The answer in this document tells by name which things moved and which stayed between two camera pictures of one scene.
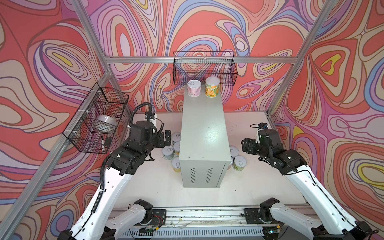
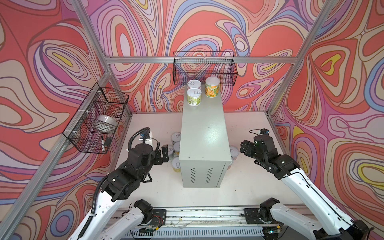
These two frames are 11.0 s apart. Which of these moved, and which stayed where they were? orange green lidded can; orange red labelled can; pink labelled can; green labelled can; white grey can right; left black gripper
Moved: left black gripper; green labelled can
Stayed: pink labelled can; orange green lidded can; white grey can right; orange red labelled can
